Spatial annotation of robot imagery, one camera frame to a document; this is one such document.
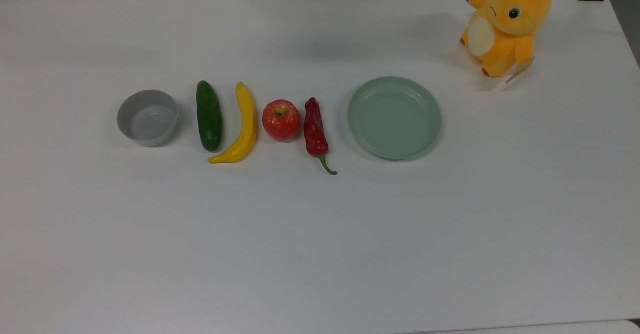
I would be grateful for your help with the red apple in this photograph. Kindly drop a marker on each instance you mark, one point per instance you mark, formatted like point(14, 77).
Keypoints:
point(282, 124)

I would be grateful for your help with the red chili pepper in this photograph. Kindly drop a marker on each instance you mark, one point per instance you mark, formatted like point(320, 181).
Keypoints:
point(315, 134)

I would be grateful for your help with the yellow banana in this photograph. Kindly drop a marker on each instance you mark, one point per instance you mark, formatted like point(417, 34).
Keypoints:
point(247, 124)

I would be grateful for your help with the pale green plate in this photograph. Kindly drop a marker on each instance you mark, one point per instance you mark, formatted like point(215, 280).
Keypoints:
point(395, 119)

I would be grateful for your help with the green cucumber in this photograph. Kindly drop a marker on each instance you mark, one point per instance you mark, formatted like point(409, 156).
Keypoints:
point(209, 119)

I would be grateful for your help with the grey round bowl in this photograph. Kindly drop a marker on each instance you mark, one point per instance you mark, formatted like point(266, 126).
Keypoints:
point(150, 124)

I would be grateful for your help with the paper tag on plush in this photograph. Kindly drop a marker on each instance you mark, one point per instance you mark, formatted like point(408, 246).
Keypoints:
point(522, 69)

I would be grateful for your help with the orange plush toy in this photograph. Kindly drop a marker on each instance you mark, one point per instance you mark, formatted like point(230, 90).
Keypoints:
point(510, 29)

